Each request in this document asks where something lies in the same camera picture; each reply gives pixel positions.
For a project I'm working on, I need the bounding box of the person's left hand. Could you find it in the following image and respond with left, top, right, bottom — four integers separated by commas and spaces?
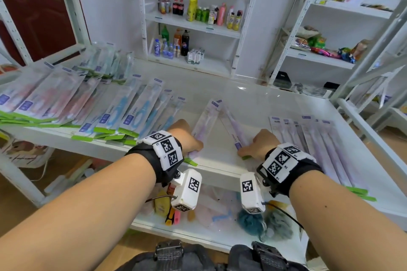
167, 119, 204, 157

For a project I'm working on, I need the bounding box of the person's right hand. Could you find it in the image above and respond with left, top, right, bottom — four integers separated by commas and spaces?
237, 129, 282, 162

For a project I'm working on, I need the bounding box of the purple toothbrush packet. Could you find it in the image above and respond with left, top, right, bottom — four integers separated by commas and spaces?
219, 104, 252, 160
187, 99, 223, 166

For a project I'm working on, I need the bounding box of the white metal shelf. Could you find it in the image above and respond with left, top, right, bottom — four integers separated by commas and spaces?
0, 0, 407, 271

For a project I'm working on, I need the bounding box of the row of purple toothbrush packets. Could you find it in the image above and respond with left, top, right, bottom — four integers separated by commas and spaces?
268, 115, 377, 202

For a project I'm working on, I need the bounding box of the row of blue toothbrush packets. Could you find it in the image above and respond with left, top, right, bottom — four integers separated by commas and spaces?
71, 74, 187, 147

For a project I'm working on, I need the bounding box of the row of green toothbrush packets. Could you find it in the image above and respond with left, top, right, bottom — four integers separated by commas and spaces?
76, 42, 136, 84

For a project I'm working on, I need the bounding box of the row of pink toothbrush packets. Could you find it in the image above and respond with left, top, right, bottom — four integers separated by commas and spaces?
0, 61, 112, 128

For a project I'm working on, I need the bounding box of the person's right forearm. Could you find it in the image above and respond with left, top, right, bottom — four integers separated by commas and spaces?
289, 169, 407, 271

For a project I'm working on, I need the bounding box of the person's left forearm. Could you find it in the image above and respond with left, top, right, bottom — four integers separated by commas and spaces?
0, 153, 158, 271

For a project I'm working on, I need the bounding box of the black pouch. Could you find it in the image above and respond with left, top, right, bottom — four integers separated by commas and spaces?
274, 71, 292, 89

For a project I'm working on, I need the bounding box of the yellow plastic bottle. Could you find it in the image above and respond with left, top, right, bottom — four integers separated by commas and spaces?
154, 197, 172, 217

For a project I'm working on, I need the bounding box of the clear plastic bag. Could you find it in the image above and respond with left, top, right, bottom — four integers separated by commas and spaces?
194, 185, 237, 230

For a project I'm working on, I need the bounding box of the pink plastic scraper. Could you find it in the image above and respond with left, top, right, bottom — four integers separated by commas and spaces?
164, 206, 182, 226

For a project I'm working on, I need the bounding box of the blue mesh bath sponge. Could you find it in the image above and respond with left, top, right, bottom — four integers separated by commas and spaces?
237, 210, 268, 238

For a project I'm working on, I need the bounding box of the grey mesh bath sponge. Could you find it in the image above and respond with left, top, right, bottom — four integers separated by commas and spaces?
264, 209, 295, 242

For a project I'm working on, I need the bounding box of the cluster of small white cartons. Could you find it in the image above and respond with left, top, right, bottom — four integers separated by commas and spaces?
187, 48, 206, 65

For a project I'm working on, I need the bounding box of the cluster of water and soda bottles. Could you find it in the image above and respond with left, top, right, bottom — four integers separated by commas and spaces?
154, 25, 190, 60

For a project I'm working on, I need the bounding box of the white snack shelving unit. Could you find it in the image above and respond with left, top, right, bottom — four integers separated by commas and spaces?
268, 0, 401, 97

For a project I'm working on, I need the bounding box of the white drinks shelving unit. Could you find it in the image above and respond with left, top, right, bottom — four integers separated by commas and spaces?
137, 0, 265, 79

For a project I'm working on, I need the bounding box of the pile of snack packets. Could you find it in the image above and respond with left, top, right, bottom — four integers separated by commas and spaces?
291, 26, 371, 64

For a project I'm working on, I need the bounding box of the row of colourful bottles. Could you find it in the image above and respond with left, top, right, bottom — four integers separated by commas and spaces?
159, 0, 244, 32

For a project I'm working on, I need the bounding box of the cartoon print bag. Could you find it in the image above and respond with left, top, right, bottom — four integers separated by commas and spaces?
0, 139, 55, 169

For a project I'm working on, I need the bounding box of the red-brown wooden door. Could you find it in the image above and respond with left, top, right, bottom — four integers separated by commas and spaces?
0, 0, 80, 66

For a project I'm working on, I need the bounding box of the white stationery rack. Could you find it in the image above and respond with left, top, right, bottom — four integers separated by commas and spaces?
0, 0, 32, 84

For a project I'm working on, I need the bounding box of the black left wrist strap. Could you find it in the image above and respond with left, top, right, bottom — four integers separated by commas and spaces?
125, 130, 185, 187

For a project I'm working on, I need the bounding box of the black wrist strap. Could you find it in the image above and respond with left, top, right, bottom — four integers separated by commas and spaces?
256, 143, 324, 198
125, 130, 185, 187

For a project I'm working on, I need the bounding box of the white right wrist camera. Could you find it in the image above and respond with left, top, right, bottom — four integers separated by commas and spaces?
240, 171, 269, 215

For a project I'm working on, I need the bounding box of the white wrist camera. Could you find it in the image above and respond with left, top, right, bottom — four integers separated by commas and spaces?
240, 171, 269, 215
170, 168, 203, 212

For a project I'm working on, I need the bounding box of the black right wrist strap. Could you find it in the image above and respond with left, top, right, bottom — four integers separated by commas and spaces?
256, 143, 324, 198

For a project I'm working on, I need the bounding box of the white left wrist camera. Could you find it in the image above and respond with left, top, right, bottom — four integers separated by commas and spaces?
170, 168, 203, 212

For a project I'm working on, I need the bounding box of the black left camera cable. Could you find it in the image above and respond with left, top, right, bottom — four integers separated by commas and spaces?
145, 195, 177, 203

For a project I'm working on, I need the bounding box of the black camera cable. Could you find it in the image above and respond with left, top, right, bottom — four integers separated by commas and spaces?
145, 195, 177, 203
262, 201, 304, 230

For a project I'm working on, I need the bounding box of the black right camera cable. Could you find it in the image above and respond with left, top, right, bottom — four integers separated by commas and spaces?
262, 201, 304, 230

